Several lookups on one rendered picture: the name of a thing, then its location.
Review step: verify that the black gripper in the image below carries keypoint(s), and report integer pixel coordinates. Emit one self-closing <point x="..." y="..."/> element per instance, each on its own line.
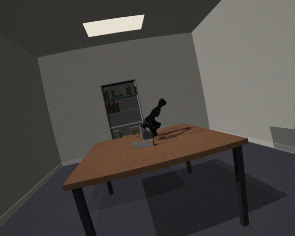
<point x="153" y="127"/>

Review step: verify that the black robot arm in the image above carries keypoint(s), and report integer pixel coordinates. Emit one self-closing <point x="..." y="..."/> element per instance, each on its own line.
<point x="155" y="113"/>

